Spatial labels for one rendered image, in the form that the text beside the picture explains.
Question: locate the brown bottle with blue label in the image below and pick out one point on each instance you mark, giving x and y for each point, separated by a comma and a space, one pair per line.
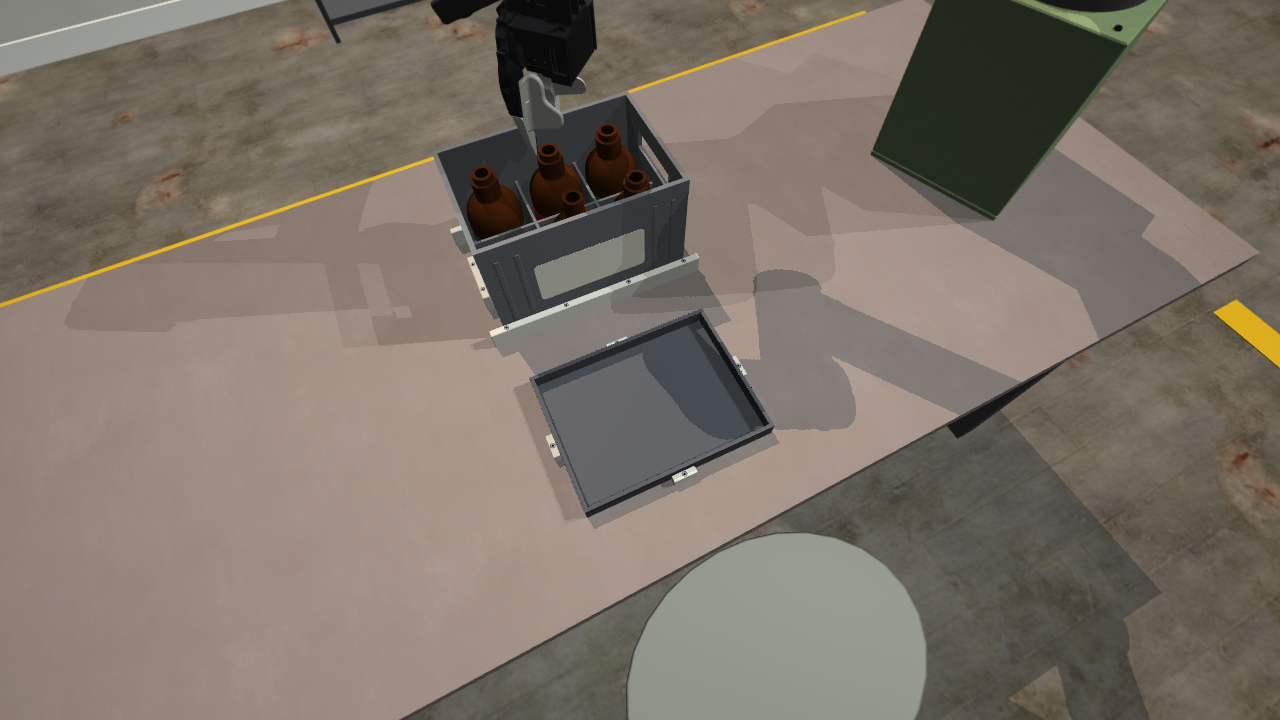
573, 203

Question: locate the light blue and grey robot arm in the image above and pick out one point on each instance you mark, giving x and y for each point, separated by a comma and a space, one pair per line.
451, 10

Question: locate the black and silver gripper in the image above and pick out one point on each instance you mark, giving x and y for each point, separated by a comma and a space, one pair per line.
525, 29

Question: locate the dark grey divided crate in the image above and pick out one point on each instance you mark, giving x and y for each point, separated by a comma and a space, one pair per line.
533, 268

